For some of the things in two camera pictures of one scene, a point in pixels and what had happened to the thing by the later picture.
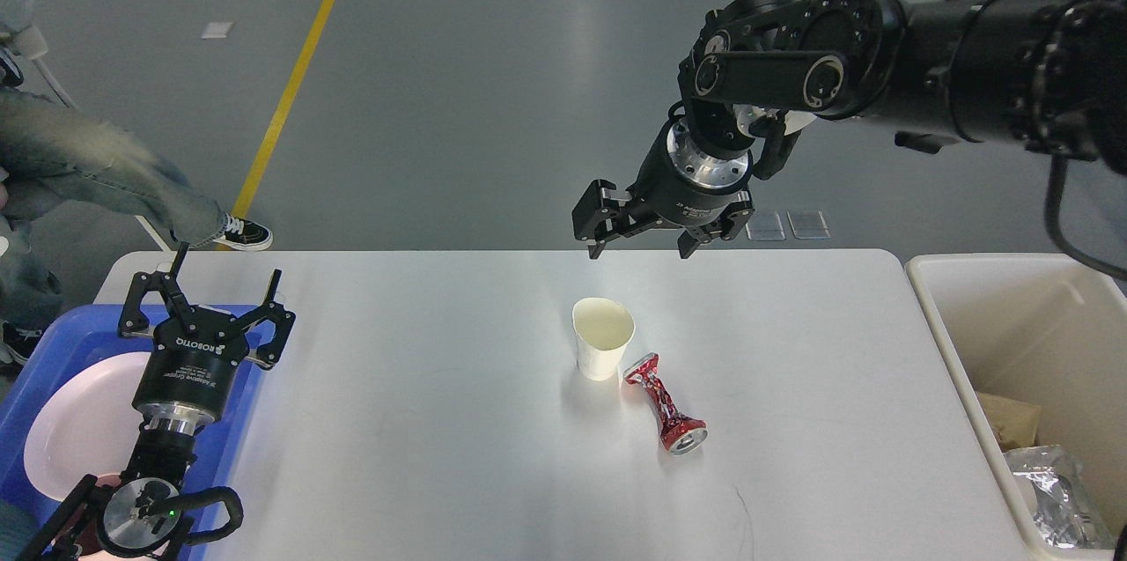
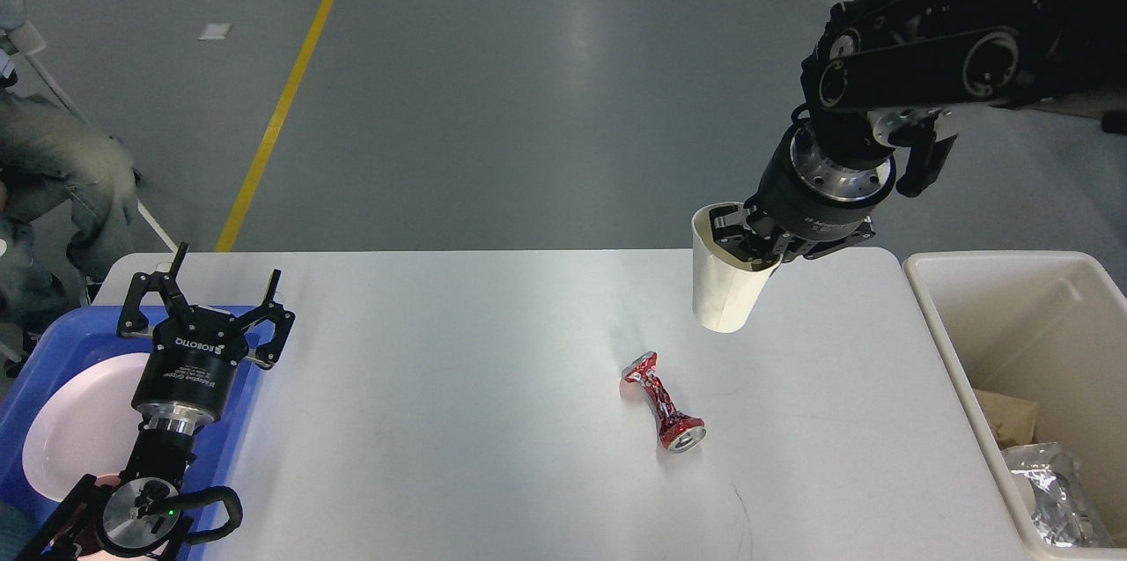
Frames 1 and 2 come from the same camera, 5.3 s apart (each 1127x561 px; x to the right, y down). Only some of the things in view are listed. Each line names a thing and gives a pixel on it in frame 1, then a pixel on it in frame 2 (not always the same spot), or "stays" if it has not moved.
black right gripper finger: (596, 219) to (735, 237)
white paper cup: (602, 328) to (725, 287)
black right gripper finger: (732, 225) to (788, 247)
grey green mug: (17, 526) stays
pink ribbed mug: (87, 529) stays
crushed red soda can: (680, 434) stays
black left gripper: (187, 375) stays
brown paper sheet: (1015, 424) stays
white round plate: (87, 424) stays
